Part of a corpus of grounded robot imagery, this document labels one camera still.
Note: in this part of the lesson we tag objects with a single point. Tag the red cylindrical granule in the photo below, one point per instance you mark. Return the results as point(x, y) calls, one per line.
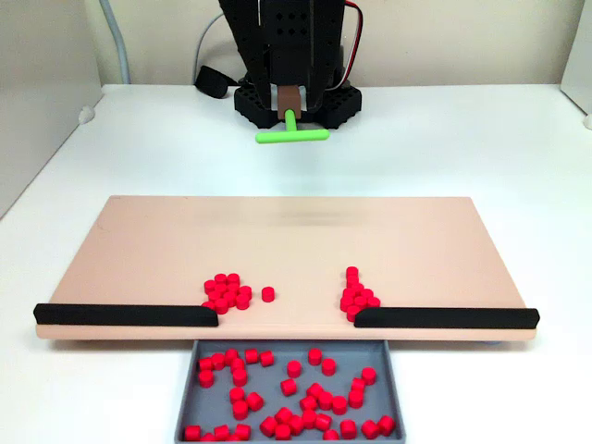
point(352, 313)
point(208, 306)
point(192, 433)
point(295, 424)
point(361, 304)
point(221, 305)
point(355, 398)
point(233, 279)
point(386, 425)
point(325, 400)
point(209, 287)
point(370, 429)
point(282, 431)
point(221, 288)
point(294, 368)
point(205, 364)
point(221, 432)
point(348, 428)
point(245, 292)
point(347, 304)
point(205, 378)
point(352, 272)
point(373, 303)
point(237, 365)
point(339, 404)
point(357, 289)
point(208, 437)
point(352, 280)
point(315, 391)
point(251, 355)
point(323, 421)
point(288, 386)
point(242, 431)
point(232, 288)
point(308, 403)
point(254, 401)
point(218, 361)
point(309, 419)
point(239, 377)
point(237, 395)
point(347, 295)
point(368, 375)
point(268, 426)
point(240, 410)
point(328, 366)
point(283, 415)
point(231, 356)
point(315, 356)
point(215, 296)
point(357, 385)
point(230, 298)
point(220, 279)
point(266, 358)
point(331, 435)
point(242, 301)
point(367, 295)
point(267, 294)

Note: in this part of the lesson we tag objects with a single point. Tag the grey rectangular tray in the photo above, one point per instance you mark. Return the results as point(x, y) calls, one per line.
point(273, 393)

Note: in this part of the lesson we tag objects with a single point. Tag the beige flat board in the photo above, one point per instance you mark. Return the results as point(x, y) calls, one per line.
point(296, 245)

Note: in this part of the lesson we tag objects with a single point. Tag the black rail bar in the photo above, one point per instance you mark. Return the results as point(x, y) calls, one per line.
point(444, 319)
point(125, 315)

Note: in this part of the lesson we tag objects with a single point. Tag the green T-shaped pusher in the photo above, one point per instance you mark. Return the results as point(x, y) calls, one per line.
point(291, 136)

